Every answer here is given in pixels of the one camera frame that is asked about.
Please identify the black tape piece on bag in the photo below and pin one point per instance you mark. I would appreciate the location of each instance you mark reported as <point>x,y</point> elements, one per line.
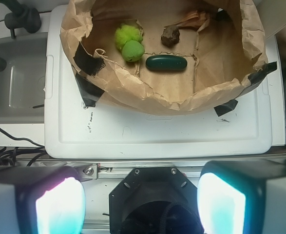
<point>87,63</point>

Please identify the grey sink basin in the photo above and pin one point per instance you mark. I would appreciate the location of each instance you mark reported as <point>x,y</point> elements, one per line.
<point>22,82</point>

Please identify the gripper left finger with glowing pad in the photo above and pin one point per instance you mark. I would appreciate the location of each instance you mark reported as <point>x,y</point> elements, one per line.
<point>41,200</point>

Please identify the black octagonal mount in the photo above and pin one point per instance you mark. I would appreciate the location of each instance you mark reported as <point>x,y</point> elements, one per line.
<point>159,200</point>

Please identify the black sink faucet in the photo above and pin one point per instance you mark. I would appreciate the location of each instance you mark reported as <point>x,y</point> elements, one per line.
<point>21,16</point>

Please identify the black tape piece left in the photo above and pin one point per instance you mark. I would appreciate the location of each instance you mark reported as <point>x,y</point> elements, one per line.
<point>89,92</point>

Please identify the black tape piece lower right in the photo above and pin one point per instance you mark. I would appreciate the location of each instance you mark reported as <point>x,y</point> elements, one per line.
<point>226,107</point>

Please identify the green plush animal toy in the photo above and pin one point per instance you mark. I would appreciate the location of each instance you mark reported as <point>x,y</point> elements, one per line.
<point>128,40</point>

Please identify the aluminium rail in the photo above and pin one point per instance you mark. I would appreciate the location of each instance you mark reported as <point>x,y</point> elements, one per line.
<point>91,170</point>

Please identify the dark green oval capsule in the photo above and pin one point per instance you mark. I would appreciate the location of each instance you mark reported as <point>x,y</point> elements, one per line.
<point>166,63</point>

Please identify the brown paper bag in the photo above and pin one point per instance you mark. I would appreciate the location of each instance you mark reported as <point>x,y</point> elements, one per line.
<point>223,42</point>

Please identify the white plastic bin lid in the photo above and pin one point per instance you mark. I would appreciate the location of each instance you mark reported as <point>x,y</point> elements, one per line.
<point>74,131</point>

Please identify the brown rock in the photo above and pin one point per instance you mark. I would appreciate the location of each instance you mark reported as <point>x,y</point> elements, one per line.
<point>170,36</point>

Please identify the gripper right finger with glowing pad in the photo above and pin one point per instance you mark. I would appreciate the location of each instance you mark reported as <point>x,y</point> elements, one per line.
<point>243,197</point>

